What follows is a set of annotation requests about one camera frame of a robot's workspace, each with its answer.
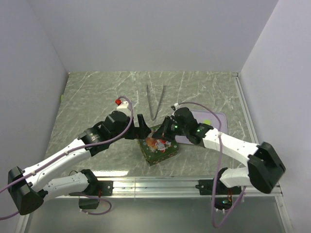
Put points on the aluminium rail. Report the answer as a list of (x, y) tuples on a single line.
[(155, 187)]

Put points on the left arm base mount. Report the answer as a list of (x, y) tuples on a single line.
[(93, 202)]

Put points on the gold tin lid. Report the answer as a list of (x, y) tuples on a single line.
[(150, 146)]

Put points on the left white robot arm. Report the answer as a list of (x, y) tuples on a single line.
[(29, 188)]

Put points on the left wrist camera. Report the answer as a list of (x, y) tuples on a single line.
[(123, 106)]

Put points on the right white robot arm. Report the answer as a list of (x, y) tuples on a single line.
[(262, 168)]

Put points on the green sandwich cookie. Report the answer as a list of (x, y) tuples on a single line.
[(207, 121)]

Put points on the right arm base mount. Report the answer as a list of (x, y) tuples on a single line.
[(225, 203)]

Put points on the lilac plastic tray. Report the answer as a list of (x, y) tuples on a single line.
[(201, 115)]

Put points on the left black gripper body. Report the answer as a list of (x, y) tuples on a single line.
[(127, 124)]

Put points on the metal tongs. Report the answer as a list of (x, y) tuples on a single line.
[(154, 112)]

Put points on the green christmas cookie tin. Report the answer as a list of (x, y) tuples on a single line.
[(159, 157)]

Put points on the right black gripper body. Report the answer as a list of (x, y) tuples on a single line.
[(176, 129)]

